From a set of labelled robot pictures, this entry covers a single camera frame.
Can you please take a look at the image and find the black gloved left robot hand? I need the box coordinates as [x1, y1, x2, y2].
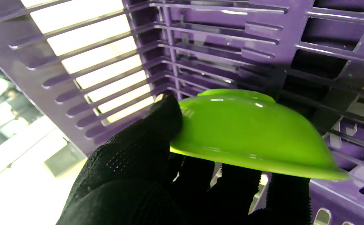
[56, 95, 312, 225]

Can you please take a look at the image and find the lime green bowl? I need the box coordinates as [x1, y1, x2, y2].
[170, 88, 349, 181]

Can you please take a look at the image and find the purple plastic dish rack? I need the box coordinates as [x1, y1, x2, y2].
[0, 0, 364, 225]

